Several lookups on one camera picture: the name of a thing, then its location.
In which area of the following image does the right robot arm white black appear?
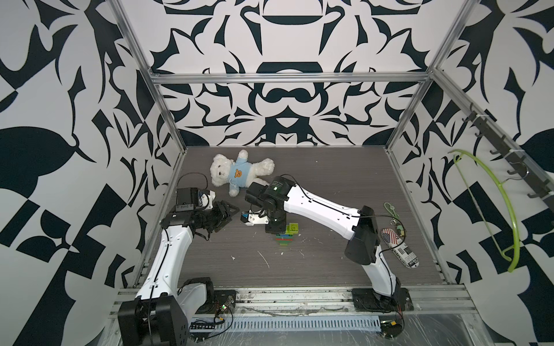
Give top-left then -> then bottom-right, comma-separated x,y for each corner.
241,177 -> 400,300

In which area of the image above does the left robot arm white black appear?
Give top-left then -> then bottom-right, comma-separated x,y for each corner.
117,200 -> 239,345

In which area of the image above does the white teddy bear blue shirt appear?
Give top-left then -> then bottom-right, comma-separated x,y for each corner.
210,149 -> 275,198

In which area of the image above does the black connector box left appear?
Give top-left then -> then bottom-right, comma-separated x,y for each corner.
189,320 -> 217,332

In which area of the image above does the black connector box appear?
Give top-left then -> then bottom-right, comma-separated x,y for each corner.
189,320 -> 217,332
379,320 -> 404,340

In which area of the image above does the black connector box right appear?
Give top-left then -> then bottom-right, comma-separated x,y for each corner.
379,320 -> 404,340

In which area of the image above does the green plastic hanger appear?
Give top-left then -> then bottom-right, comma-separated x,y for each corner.
449,148 -> 521,273

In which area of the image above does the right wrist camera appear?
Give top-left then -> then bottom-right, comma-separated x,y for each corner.
240,211 -> 269,226

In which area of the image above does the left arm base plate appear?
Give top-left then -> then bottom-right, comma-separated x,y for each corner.
196,289 -> 237,315

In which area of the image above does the green keychain with charm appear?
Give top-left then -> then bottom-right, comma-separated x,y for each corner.
384,202 -> 405,238

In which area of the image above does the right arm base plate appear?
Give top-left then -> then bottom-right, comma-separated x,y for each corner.
351,288 -> 414,314

